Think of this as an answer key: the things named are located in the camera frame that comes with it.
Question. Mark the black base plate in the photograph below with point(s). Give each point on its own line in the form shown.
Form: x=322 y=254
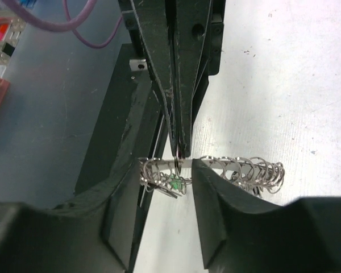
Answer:
x=129 y=127

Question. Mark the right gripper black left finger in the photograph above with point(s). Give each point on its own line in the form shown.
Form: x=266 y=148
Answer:
x=92 y=232

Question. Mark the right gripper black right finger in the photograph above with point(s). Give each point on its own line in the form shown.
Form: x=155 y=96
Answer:
x=239 y=232

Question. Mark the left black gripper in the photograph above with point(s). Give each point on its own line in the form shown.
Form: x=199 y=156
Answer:
x=192 y=18

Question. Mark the green key tag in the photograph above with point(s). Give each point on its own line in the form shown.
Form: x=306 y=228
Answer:
x=177 y=183

